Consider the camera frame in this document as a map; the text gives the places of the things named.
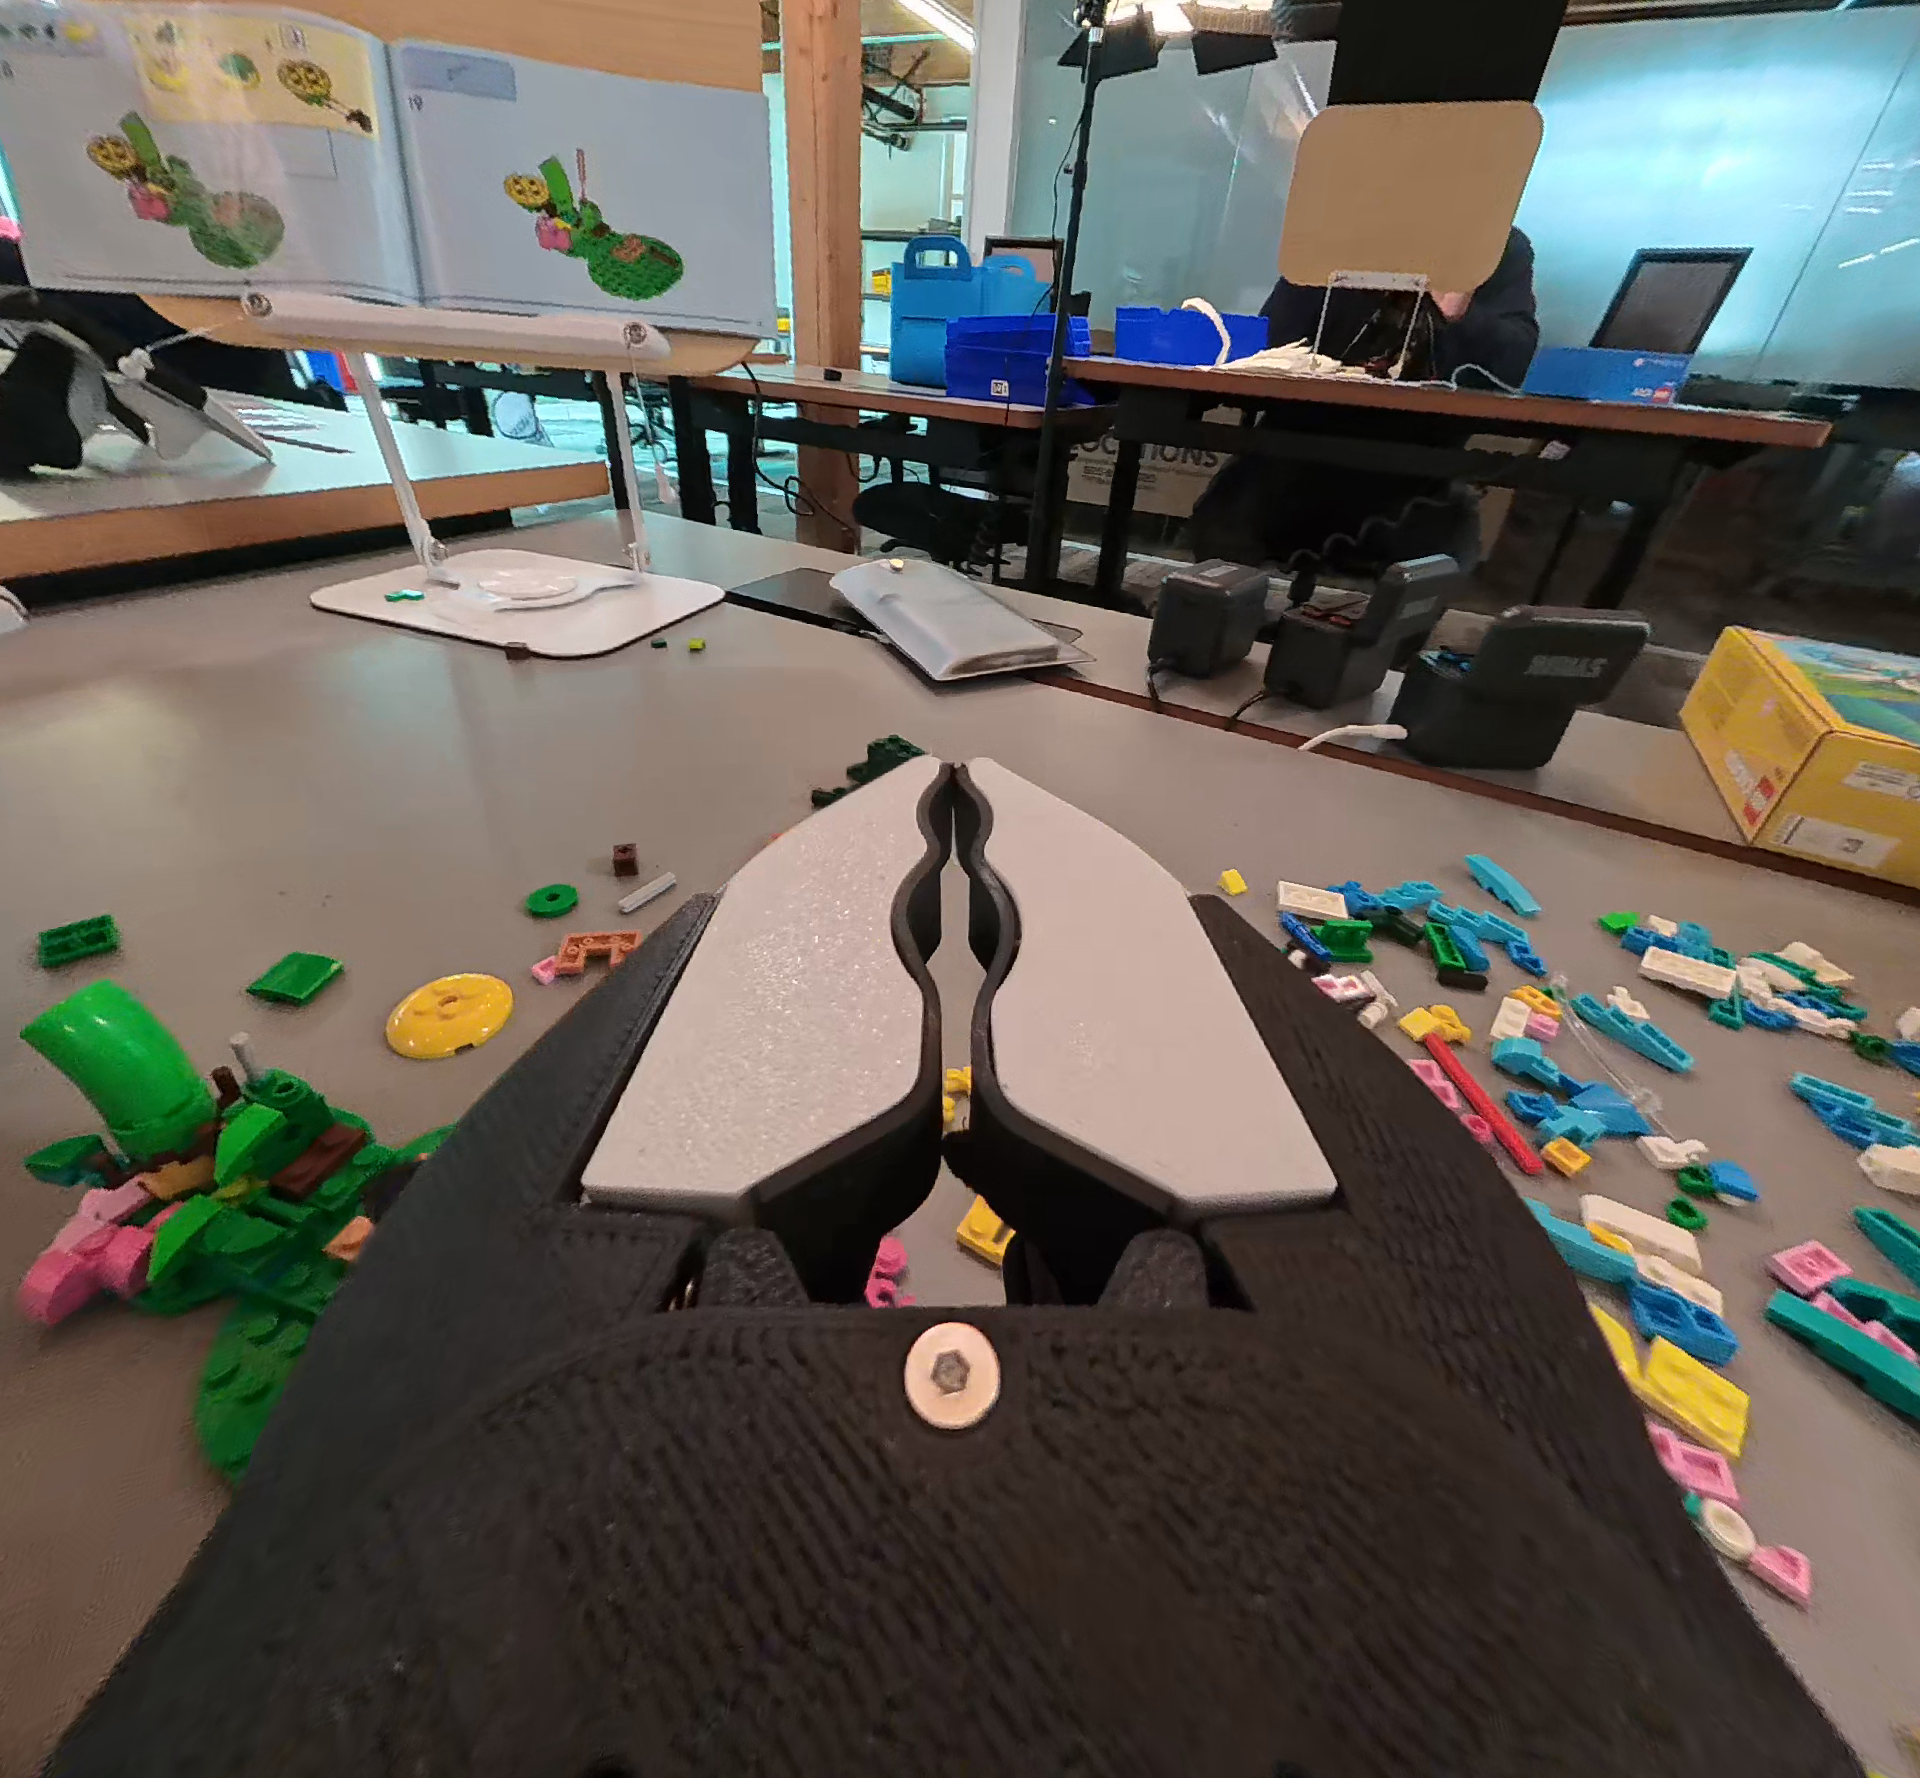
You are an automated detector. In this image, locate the grey plastic pouch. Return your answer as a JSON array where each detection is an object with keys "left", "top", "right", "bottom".
[{"left": 830, "top": 555, "right": 1083, "bottom": 682}]

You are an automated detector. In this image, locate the long wooden table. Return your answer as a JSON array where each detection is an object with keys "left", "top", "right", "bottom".
[{"left": 661, "top": 361, "right": 1839, "bottom": 609}]

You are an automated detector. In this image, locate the pile of assorted colourful bricks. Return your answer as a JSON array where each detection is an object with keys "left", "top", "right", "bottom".
[{"left": 1218, "top": 850, "right": 1920, "bottom": 1607}]

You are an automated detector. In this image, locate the green plant brick model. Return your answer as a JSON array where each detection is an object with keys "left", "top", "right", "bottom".
[{"left": 19, "top": 982, "right": 453, "bottom": 1487}]

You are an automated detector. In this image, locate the dark green brick cluster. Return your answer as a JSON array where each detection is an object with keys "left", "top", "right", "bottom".
[{"left": 815, "top": 735, "right": 931, "bottom": 807}]

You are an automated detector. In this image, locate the blue storage box with handle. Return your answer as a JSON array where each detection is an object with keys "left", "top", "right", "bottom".
[{"left": 889, "top": 233, "right": 1051, "bottom": 386}]

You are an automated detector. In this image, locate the black battery charger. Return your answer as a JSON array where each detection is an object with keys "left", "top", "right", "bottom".
[
  {"left": 1386, "top": 607, "right": 1651, "bottom": 770},
  {"left": 1264, "top": 555, "right": 1465, "bottom": 709},
  {"left": 1146, "top": 560, "right": 1273, "bottom": 682}
]

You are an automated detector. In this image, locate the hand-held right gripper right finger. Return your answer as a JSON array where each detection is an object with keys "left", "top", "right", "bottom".
[{"left": 953, "top": 755, "right": 1340, "bottom": 1224}]

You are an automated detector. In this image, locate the instruction booklet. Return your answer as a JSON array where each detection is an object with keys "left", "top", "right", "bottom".
[{"left": 0, "top": 0, "right": 784, "bottom": 341}]

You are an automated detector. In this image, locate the blue flat box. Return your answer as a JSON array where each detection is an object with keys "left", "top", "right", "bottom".
[{"left": 1523, "top": 347, "right": 1699, "bottom": 405}]

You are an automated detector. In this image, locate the yellow round disc brick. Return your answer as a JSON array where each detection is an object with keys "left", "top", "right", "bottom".
[{"left": 384, "top": 972, "right": 515, "bottom": 1060}]

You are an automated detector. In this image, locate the laptop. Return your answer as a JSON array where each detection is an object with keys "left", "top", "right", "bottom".
[{"left": 1592, "top": 247, "right": 1755, "bottom": 355}]

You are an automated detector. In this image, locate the yellow cardboard box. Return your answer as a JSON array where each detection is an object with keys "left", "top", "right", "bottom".
[{"left": 1680, "top": 627, "right": 1920, "bottom": 885}]

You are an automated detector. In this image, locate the wooden post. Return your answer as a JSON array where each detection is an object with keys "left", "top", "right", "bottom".
[{"left": 775, "top": 0, "right": 867, "bottom": 552}]

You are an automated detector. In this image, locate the blue storage bin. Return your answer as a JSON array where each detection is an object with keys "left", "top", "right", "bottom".
[
  {"left": 944, "top": 314, "right": 1094, "bottom": 406},
  {"left": 1116, "top": 306, "right": 1272, "bottom": 361}
]

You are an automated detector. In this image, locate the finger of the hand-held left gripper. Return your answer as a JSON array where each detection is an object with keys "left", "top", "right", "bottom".
[{"left": 112, "top": 361, "right": 278, "bottom": 464}]

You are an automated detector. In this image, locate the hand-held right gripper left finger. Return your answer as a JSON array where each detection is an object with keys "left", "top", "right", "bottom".
[{"left": 582, "top": 755, "right": 960, "bottom": 1221}]

